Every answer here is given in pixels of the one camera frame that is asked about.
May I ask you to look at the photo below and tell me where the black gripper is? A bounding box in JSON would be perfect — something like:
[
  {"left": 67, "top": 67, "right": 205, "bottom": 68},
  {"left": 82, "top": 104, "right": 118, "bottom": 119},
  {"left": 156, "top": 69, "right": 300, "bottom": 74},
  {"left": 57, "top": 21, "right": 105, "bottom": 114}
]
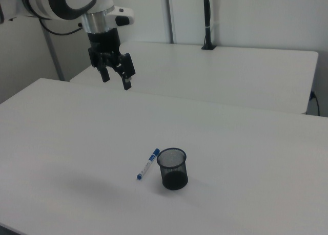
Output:
[{"left": 87, "top": 28, "right": 136, "bottom": 91}]

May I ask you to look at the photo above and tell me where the black mesh pen cup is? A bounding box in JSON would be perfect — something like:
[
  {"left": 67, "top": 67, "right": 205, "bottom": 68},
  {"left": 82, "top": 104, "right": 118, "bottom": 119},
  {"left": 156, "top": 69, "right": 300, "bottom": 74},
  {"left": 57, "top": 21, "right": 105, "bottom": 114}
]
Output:
[{"left": 156, "top": 147, "right": 190, "bottom": 191}]

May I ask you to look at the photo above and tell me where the black clamped pole with cables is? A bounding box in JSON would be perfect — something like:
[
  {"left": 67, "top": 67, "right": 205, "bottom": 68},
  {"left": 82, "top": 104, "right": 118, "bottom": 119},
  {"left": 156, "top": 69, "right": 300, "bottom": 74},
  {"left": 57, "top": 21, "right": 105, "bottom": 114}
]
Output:
[{"left": 201, "top": 0, "right": 217, "bottom": 51}]

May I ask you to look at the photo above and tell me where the black wall cable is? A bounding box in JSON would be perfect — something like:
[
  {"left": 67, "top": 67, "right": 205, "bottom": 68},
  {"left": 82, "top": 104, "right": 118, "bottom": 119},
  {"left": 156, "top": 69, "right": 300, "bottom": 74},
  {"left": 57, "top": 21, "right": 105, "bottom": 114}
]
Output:
[{"left": 310, "top": 91, "right": 321, "bottom": 117}]

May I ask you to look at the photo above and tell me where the blue white marker pen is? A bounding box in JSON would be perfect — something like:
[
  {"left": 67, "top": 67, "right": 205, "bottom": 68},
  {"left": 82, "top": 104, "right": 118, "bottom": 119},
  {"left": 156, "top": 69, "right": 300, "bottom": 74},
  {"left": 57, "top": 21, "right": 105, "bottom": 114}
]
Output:
[{"left": 135, "top": 148, "right": 161, "bottom": 181}]

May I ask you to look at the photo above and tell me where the white table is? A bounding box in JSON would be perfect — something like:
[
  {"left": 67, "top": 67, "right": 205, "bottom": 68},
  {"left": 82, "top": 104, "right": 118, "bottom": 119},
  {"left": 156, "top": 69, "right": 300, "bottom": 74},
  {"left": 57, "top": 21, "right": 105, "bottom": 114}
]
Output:
[{"left": 69, "top": 41, "right": 319, "bottom": 115}]

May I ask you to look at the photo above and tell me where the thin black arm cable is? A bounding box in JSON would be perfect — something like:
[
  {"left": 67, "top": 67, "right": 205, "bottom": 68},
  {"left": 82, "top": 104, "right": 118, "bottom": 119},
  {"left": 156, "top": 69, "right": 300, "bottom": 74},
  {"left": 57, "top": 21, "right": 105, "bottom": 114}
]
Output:
[{"left": 37, "top": 18, "right": 84, "bottom": 36}]

